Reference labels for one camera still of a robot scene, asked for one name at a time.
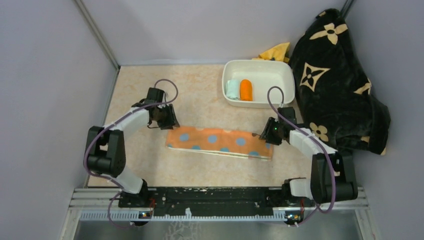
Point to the orange polka dot towel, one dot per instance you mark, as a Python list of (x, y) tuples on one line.
[(217, 141)]

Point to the aluminium frame rail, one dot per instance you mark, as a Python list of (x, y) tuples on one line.
[(94, 214)]

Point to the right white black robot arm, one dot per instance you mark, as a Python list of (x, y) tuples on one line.
[(332, 177)]

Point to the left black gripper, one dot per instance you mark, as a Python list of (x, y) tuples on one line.
[(171, 120)]

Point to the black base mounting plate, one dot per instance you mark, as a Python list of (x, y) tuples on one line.
[(212, 201)]

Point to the black floral blanket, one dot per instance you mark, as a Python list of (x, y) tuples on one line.
[(333, 93)]

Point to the light mint green towel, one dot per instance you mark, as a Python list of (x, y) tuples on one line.
[(233, 89)]

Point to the plain bright orange towel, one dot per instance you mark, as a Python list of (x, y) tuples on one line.
[(246, 90)]

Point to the white plastic bin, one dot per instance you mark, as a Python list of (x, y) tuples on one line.
[(263, 74)]

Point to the yellow towel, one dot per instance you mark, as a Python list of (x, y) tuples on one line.
[(276, 53)]

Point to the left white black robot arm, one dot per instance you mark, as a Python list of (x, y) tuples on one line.
[(105, 154)]

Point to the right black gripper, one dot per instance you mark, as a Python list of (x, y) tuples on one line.
[(267, 134)]

